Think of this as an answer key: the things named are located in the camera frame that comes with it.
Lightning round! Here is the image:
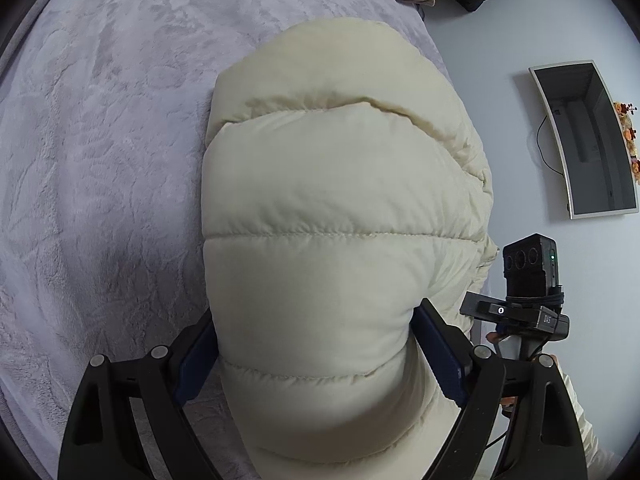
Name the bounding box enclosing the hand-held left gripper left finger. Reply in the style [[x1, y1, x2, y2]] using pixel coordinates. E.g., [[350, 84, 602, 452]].
[[57, 307, 222, 480]]

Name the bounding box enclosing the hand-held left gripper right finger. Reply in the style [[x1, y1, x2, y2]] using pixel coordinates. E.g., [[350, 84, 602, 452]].
[[410, 297, 589, 480]]

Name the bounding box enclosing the cream quilted puffer jacket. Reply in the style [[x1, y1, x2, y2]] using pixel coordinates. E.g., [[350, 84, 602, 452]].
[[201, 16, 502, 480]]

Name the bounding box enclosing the person's right forearm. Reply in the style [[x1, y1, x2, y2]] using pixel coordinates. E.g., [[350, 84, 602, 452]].
[[556, 361, 610, 467]]

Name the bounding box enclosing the person's right hand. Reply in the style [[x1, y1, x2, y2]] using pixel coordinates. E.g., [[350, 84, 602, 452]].
[[485, 331, 560, 368]]

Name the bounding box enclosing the orange flower decoration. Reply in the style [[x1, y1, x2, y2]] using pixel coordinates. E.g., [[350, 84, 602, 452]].
[[612, 101, 640, 183]]

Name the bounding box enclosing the lavender plush bed blanket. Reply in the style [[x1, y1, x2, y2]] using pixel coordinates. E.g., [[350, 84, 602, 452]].
[[0, 0, 453, 480]]

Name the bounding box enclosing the black television cable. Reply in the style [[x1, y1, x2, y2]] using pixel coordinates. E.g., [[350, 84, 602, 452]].
[[536, 113, 569, 177]]

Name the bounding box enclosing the wall-mounted television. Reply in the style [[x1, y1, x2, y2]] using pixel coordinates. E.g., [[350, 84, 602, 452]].
[[528, 60, 640, 220]]

